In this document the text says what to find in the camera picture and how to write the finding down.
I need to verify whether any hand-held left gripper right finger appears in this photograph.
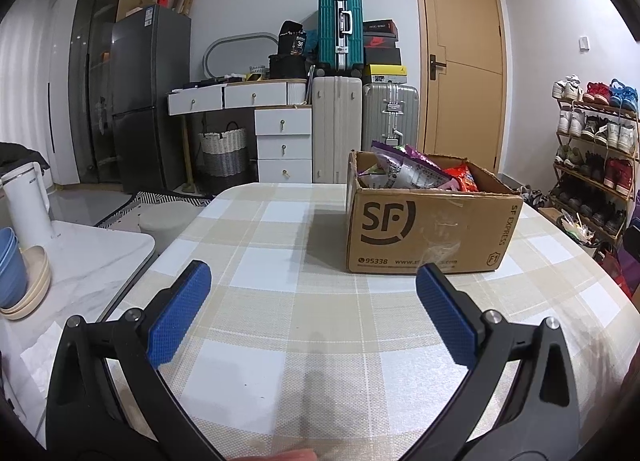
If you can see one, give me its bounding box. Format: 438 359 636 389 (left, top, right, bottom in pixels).
402 262 581 461

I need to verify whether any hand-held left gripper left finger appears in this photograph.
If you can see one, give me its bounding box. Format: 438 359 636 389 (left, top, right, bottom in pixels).
45 260 226 461

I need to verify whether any brown cardboard box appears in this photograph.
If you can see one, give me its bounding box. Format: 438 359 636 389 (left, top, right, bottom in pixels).
345 150 524 275

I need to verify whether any red packet white print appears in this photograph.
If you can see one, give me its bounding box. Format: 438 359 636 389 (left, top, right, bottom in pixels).
442 162 481 193

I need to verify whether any silver white snack packet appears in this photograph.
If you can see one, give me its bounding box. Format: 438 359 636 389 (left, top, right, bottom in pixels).
360 151 451 190

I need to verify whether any purple snack packet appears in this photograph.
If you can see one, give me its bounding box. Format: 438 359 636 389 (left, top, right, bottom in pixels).
371 140 446 176

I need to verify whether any person's left hand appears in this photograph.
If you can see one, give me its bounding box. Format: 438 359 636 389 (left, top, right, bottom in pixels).
260 448 317 461

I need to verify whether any white round stool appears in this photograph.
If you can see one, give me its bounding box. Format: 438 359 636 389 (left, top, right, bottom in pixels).
139 208 206 253

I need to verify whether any white marble side table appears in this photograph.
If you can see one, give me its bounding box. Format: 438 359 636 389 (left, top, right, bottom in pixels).
0 220 157 437

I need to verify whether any black white patterned rug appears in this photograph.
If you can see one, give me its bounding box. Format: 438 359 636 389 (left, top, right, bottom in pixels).
95 191 216 229

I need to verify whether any white tissue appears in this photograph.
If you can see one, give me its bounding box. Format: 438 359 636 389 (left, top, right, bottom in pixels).
20 321 68 377

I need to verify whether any beige bowl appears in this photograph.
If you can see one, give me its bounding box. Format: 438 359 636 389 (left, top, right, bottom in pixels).
0 245 52 319

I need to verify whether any cluster of loose sneakers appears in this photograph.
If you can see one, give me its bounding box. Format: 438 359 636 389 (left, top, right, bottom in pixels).
515 183 551 209

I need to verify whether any woven laundry basket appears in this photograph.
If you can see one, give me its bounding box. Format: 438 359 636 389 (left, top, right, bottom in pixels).
197 122 249 178

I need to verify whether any red shopping bag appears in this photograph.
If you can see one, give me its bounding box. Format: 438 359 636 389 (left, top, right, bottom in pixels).
594 246 632 299

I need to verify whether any blue bowl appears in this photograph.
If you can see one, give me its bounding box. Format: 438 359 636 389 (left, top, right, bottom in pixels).
0 227 28 309

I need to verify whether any white electric kettle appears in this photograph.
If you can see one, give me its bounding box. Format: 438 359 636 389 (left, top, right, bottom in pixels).
0 161 56 252

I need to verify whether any white desk with drawers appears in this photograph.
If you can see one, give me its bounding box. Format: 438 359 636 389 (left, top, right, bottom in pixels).
167 78 315 185

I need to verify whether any silver suitcase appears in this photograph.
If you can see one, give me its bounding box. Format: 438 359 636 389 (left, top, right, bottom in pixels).
362 82 421 154

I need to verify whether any beige suitcase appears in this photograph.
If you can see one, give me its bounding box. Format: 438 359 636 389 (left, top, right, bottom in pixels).
311 75 363 185

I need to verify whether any tan wooden door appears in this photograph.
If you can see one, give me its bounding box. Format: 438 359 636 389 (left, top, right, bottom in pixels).
411 0 505 174

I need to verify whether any dark grey refrigerator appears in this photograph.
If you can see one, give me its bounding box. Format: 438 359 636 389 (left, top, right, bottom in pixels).
110 3 193 194

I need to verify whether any black jacket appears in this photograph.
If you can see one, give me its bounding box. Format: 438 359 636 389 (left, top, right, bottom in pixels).
0 141 51 174

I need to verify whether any tall dark glass cabinet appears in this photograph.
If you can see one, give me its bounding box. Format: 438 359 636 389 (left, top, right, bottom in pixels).
67 0 161 186

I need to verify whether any shoe rack with shoes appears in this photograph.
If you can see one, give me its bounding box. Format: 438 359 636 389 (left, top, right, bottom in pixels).
551 75 640 237

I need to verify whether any yellow black shoebox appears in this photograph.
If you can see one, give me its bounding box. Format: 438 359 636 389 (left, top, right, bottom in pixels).
362 63 408 86

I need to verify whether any wooden shoe rack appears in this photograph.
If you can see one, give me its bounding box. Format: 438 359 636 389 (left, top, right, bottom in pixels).
550 96 640 242

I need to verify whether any oval grey framed mirror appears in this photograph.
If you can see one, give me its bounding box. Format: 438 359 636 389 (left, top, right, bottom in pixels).
202 32 280 82

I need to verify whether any plain black shoebox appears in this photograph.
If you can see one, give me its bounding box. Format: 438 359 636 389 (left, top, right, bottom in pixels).
364 47 402 66

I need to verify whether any black storage box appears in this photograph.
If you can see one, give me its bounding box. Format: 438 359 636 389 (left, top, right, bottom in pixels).
268 53 308 80

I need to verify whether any white curtain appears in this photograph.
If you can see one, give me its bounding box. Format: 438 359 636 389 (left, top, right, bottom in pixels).
0 0 56 152

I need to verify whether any black shoebox white label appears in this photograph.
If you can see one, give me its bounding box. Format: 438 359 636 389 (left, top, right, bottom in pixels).
362 20 399 38

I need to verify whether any black bag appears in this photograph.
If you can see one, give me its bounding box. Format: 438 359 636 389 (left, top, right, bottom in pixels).
277 20 308 56

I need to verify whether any teal suitcase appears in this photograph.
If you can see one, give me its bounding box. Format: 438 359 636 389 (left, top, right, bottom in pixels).
317 0 365 78

